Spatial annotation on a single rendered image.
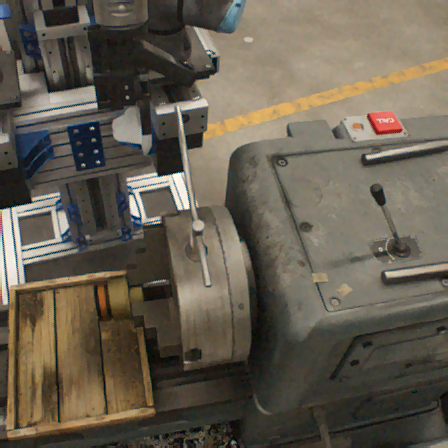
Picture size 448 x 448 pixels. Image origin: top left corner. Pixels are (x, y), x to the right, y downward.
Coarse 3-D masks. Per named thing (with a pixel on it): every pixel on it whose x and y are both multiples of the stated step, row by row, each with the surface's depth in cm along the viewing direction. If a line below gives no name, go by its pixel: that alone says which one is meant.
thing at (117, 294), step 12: (96, 288) 99; (108, 288) 99; (120, 288) 99; (132, 288) 100; (96, 300) 98; (108, 300) 99; (120, 300) 98; (132, 300) 100; (144, 300) 100; (108, 312) 99; (120, 312) 99; (132, 312) 101
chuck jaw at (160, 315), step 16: (144, 304) 99; (160, 304) 99; (144, 320) 99; (160, 320) 96; (176, 320) 97; (160, 336) 94; (176, 336) 94; (160, 352) 94; (176, 352) 95; (192, 352) 93
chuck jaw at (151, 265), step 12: (144, 228) 99; (156, 228) 98; (144, 240) 101; (156, 240) 99; (144, 252) 99; (156, 252) 100; (132, 264) 102; (144, 264) 100; (156, 264) 100; (132, 276) 100; (144, 276) 100; (156, 276) 101; (168, 276) 101
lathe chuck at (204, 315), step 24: (168, 216) 98; (168, 240) 93; (216, 240) 93; (168, 264) 100; (192, 264) 90; (216, 264) 91; (192, 288) 89; (216, 288) 90; (192, 312) 89; (216, 312) 90; (192, 336) 90; (216, 336) 91; (216, 360) 96
